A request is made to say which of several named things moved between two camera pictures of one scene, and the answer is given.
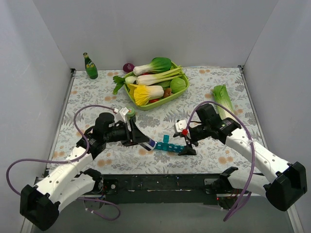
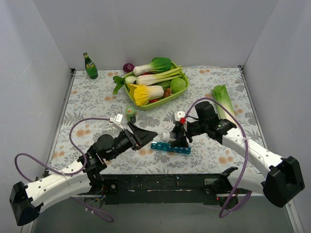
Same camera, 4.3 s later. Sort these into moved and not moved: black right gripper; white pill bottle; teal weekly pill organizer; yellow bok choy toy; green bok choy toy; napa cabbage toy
Moved: black right gripper; white pill bottle
Not moved: teal weekly pill organizer; green bok choy toy; napa cabbage toy; yellow bok choy toy
